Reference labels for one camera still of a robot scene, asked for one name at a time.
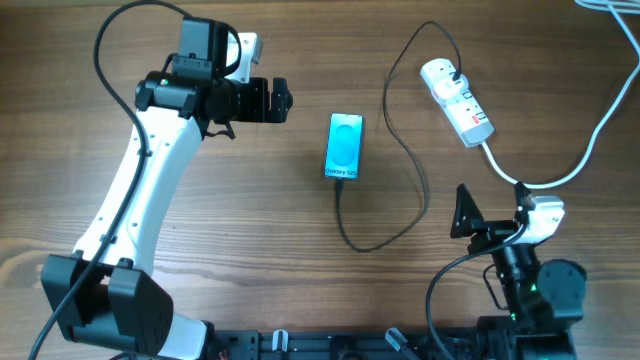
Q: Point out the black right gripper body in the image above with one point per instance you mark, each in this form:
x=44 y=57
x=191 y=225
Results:
x=496 y=232

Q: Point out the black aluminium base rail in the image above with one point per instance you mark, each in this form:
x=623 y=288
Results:
x=456 y=343

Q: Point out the white USB charger plug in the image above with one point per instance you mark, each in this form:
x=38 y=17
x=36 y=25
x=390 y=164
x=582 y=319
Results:
x=447 y=89

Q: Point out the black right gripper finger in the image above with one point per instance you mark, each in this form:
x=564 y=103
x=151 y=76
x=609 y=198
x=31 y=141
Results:
x=467 y=219
x=522 y=194

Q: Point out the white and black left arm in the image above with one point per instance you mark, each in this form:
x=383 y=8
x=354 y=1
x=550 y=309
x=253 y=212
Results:
x=103 y=292

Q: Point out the blue Galaxy S25 smartphone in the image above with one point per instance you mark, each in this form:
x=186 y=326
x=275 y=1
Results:
x=344 y=143

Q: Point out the white power strip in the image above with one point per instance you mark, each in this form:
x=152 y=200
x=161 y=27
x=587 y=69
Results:
x=464 y=113

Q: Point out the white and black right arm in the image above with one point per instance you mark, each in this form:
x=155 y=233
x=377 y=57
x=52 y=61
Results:
x=543 y=300

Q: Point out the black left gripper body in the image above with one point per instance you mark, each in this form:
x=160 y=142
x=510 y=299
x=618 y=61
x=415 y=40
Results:
x=252 y=100

